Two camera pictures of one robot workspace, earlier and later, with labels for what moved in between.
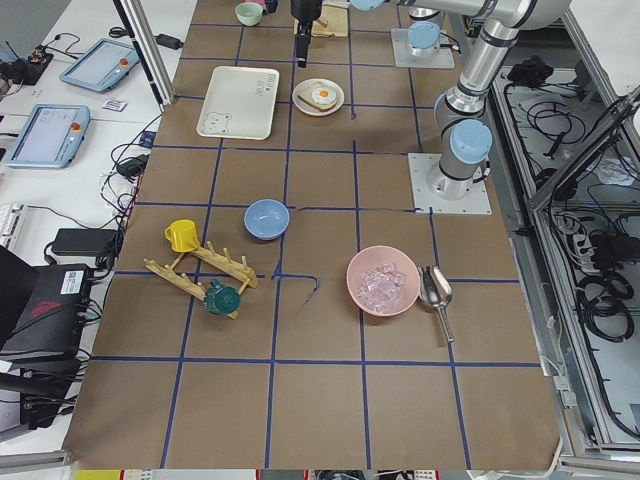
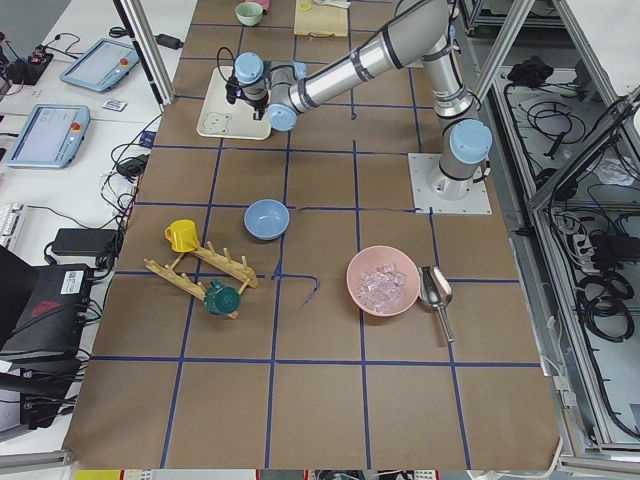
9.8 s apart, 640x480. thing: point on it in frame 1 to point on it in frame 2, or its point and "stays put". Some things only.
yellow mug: (182, 235) stays put
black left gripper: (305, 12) to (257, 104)
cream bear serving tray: (240, 103) stays put
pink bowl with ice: (383, 280) stays put
